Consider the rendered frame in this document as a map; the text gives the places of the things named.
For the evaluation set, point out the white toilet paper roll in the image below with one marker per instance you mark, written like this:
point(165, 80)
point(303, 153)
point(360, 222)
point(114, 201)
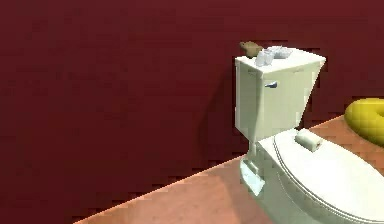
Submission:
point(308, 139)

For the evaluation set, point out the crumpled white cloth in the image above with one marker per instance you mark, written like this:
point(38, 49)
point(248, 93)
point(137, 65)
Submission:
point(270, 55)

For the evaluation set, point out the brown lump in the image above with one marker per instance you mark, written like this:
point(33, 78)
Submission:
point(249, 48)

